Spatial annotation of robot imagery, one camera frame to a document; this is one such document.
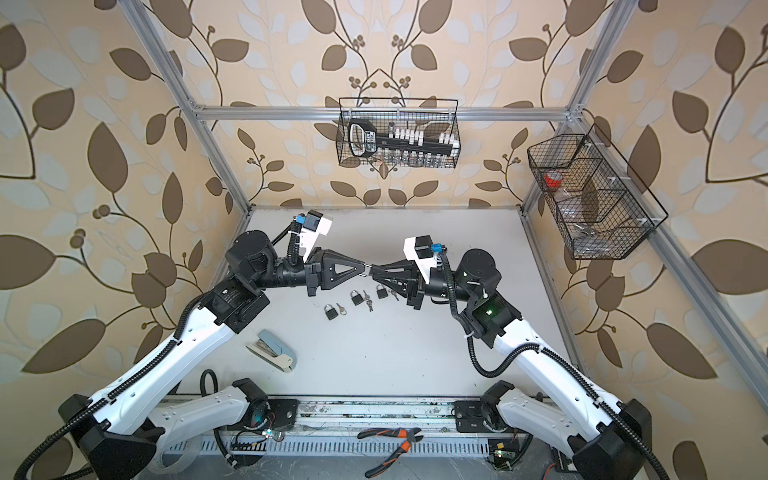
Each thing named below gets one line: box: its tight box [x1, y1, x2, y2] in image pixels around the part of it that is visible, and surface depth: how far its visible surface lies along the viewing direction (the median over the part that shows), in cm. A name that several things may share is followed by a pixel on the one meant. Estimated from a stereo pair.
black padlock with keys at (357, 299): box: [350, 290, 374, 312], surface depth 98 cm
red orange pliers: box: [357, 427, 424, 478], surface depth 72 cm
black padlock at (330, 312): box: [324, 304, 338, 321], surface depth 95 cm
